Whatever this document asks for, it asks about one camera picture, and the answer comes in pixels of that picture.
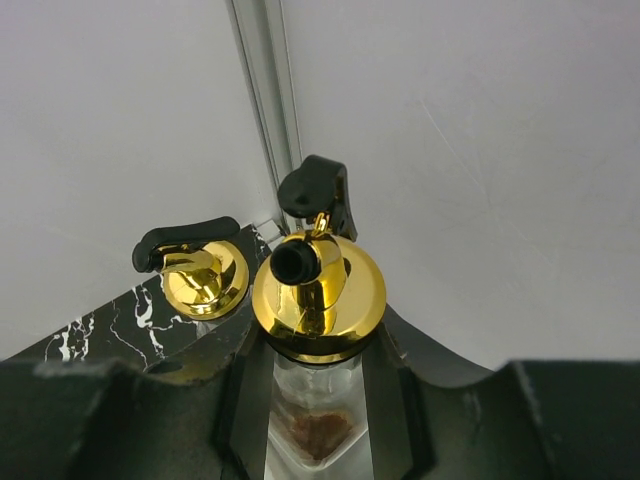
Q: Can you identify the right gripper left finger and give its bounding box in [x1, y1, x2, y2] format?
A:
[1, 323, 273, 479]

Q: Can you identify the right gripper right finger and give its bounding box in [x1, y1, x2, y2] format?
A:
[362, 309, 639, 479]

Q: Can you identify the gold-top glass oil bottle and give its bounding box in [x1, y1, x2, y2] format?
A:
[132, 216, 250, 338]

